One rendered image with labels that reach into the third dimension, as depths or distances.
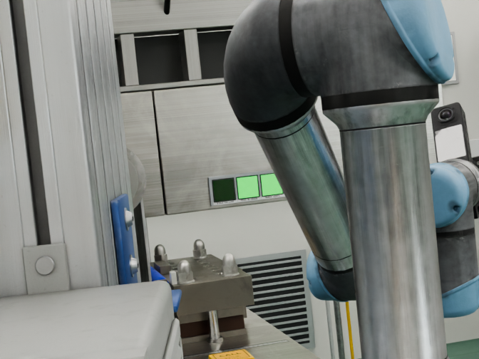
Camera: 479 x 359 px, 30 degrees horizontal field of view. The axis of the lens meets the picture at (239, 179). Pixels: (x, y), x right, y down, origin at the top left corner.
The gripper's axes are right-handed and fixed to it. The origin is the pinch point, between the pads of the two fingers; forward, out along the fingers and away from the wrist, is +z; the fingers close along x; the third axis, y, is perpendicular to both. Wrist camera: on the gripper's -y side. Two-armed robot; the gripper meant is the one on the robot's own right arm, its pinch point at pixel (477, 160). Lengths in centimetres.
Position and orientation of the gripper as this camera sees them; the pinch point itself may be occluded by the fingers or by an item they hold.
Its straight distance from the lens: 145.8
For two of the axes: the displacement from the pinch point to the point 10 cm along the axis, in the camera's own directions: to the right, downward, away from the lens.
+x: 8.8, -2.1, -4.2
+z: 4.1, -0.9, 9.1
